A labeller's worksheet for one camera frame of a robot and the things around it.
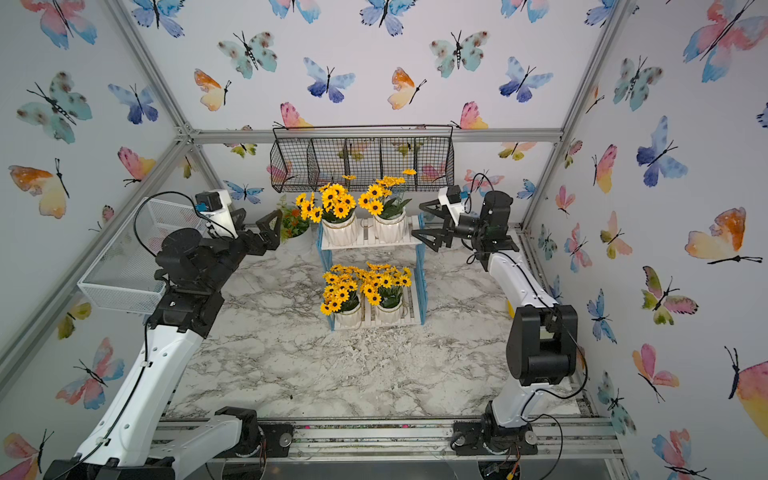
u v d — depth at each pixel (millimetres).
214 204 537
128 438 378
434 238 698
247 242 581
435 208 789
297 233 1025
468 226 704
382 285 824
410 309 953
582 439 755
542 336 467
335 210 682
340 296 788
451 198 662
